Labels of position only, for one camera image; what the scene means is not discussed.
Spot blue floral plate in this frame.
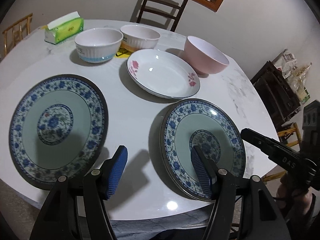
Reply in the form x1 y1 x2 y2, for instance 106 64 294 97
9 74 108 190
159 99 246 202

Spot white plate pink roses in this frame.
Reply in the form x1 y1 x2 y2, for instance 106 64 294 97
126 49 200 99

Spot pink bowl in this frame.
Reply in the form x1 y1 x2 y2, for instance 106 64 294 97
183 36 229 75

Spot white bowl blue base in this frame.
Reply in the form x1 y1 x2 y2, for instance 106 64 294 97
75 28 124 63

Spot white bowl orange base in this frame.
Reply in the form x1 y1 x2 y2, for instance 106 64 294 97
120 24 161 52

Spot person's right hand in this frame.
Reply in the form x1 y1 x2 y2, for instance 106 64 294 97
276 174 312 216

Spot small yellow wooden stool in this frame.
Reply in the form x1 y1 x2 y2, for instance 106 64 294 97
262 122 302 184

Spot dark wooden shelf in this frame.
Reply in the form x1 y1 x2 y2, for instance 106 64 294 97
251 61 300 131

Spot bags on shelf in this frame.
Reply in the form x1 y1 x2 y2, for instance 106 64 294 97
272 49 312 104

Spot yellow round warning sticker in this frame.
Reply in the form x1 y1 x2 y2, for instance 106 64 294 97
114 47 132 59

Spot green tissue box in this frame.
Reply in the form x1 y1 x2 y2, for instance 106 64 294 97
44 11 84 44

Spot dark wooden chair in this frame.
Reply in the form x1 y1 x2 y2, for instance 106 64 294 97
136 0 189 32

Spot light wooden chair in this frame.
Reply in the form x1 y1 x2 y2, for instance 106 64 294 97
2 14 33 57

